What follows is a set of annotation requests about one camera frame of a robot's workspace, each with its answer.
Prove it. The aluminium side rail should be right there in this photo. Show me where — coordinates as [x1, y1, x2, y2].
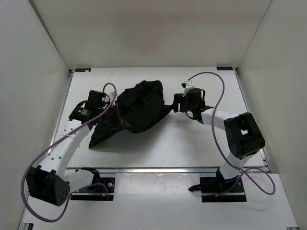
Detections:
[234, 68, 271, 173]
[57, 69, 74, 125]

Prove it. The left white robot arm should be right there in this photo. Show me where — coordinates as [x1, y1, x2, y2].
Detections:
[25, 90, 116, 207]

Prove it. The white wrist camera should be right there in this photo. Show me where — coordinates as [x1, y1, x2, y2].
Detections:
[104, 91, 115, 102]
[181, 80, 195, 97]

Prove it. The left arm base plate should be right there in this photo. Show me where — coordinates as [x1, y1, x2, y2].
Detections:
[71, 177, 116, 201]

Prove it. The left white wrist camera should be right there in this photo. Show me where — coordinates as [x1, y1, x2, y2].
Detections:
[104, 91, 115, 102]

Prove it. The left blue corner label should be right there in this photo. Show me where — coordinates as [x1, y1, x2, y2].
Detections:
[74, 68, 91, 72]

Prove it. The black pleated skirt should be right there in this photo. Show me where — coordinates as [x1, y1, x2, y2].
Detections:
[88, 80, 173, 149]

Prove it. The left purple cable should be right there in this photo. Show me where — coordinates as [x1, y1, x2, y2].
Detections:
[21, 82, 118, 222]

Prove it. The left aluminium side rail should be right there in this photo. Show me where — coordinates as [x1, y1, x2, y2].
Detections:
[57, 69, 74, 125]

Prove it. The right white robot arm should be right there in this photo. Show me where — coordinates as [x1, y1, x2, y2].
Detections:
[173, 88, 265, 192]

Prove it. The right blue corner label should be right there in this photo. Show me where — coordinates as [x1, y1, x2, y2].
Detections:
[216, 66, 233, 71]

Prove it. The aluminium front rail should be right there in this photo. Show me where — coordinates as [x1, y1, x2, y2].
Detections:
[97, 167, 217, 174]

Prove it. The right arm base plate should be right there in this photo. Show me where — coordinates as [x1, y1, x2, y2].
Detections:
[188, 175, 247, 203]

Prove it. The blue corner label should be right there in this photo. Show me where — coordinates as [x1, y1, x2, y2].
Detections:
[216, 66, 233, 71]
[74, 68, 91, 72]

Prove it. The right aluminium side rail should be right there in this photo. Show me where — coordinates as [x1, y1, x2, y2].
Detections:
[234, 68, 271, 173]

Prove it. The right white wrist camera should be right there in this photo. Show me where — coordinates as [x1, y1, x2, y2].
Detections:
[181, 80, 195, 97]

